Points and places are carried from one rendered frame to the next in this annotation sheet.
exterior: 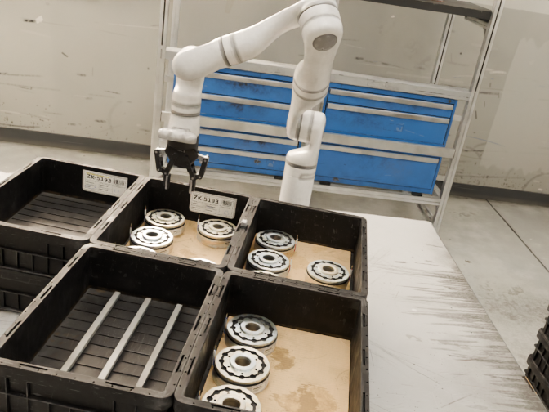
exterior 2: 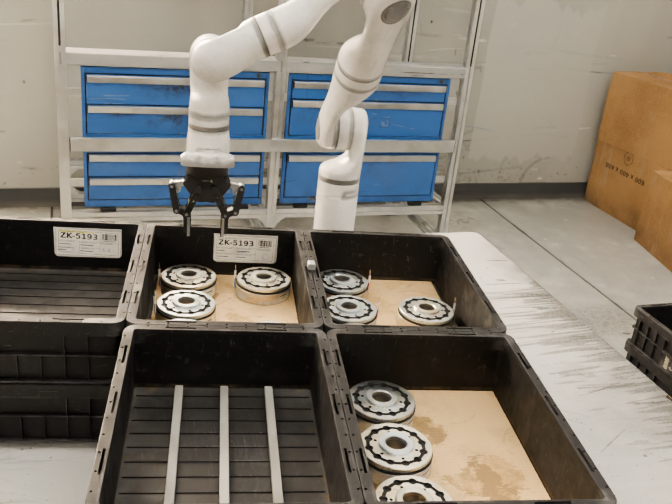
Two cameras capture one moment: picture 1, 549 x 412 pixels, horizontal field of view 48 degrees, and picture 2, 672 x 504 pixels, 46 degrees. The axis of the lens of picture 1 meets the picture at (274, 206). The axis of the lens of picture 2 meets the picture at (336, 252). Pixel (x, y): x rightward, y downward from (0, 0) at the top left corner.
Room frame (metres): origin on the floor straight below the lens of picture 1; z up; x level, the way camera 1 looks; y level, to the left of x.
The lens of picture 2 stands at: (0.06, 0.33, 1.53)
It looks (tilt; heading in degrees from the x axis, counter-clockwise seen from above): 24 degrees down; 346
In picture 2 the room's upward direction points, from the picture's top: 6 degrees clockwise
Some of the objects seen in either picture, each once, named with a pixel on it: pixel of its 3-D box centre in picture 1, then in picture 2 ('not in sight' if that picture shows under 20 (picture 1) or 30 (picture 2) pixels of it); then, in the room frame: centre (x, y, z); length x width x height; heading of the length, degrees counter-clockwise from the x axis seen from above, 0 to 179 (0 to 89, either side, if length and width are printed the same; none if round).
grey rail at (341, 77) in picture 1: (320, 73); (278, 64); (3.27, -0.13, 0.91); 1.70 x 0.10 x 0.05; 97
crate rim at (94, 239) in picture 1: (180, 220); (225, 275); (1.32, 0.22, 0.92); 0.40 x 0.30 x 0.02; 176
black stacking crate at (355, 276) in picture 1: (300, 263); (390, 305); (1.30, -0.08, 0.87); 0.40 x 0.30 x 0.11; 176
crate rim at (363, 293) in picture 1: (303, 244); (393, 280); (1.30, -0.08, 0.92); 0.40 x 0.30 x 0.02; 176
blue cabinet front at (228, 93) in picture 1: (238, 122); (177, 140); (3.20, 0.27, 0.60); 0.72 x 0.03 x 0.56; 97
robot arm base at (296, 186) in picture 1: (296, 190); (335, 214); (1.70, -0.06, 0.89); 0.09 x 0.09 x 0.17; 6
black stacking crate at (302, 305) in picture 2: (178, 239); (224, 301); (1.32, 0.22, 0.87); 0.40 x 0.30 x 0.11; 176
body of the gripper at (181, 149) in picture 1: (182, 147); (207, 176); (1.43, 0.25, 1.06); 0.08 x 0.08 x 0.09
